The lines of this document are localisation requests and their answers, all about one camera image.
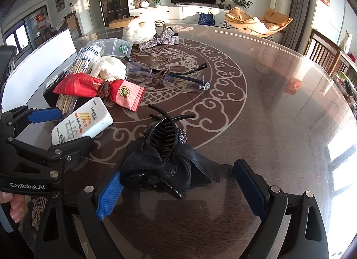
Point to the wooden dining chair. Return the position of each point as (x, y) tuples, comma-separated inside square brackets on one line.
[(320, 48)]

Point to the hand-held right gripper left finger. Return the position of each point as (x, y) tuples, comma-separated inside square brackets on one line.
[(108, 197)]

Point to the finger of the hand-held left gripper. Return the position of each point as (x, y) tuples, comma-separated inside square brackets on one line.
[(44, 115), (75, 147)]

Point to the black cardboard box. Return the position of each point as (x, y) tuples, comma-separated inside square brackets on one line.
[(48, 96)]

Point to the cream knitted glove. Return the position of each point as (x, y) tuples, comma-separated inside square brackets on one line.
[(136, 33), (108, 66)]

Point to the pack of bamboo chopsticks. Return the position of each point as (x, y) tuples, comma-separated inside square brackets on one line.
[(83, 61)]

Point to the silver glitter bow clip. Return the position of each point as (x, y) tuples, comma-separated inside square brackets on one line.
[(161, 38)]

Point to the round white vase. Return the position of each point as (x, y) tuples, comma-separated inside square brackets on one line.
[(145, 3)]

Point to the red window poster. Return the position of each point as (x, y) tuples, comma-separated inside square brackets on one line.
[(41, 21)]

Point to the large leafy potted plant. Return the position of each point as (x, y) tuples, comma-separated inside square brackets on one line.
[(239, 0)]

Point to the clear plastic box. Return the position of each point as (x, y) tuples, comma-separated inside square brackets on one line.
[(114, 47)]

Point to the white television console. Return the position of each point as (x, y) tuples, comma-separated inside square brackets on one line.
[(178, 13)]

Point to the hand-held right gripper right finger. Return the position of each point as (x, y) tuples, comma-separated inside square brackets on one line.
[(251, 192)]

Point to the white sunscreen bottle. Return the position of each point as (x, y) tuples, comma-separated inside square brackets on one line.
[(83, 119)]

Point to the dark-framed window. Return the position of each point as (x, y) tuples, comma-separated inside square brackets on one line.
[(25, 33)]

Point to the red candy-shaped packet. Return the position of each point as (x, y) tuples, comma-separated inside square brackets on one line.
[(78, 86)]

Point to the brown cardboard box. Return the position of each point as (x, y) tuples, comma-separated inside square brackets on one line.
[(122, 22)]

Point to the small potted plant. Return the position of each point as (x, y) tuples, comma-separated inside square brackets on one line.
[(221, 1)]

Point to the white sitting cat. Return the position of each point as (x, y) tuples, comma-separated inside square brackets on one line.
[(346, 43)]

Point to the grey curtain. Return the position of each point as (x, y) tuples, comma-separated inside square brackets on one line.
[(299, 10)]

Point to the clear rimless glasses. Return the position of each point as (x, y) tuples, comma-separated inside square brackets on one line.
[(139, 70)]

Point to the blue tote bag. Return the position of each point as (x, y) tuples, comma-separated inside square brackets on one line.
[(207, 19)]

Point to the black bow hair claw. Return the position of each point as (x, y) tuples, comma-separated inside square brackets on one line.
[(167, 164)]

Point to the framed wall painting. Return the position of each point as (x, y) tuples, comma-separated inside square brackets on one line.
[(59, 1)]

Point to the orange lounge chair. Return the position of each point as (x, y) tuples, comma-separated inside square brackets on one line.
[(251, 23)]

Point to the cluttered side shelf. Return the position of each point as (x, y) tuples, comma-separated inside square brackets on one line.
[(347, 89)]

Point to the person's left hand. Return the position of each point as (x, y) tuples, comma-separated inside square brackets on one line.
[(16, 208)]

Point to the water dispenser bottle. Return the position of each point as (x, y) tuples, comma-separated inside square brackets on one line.
[(72, 8)]

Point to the translucent brown hair clip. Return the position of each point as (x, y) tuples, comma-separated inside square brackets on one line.
[(161, 23)]

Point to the white door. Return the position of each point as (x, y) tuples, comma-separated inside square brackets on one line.
[(90, 5)]

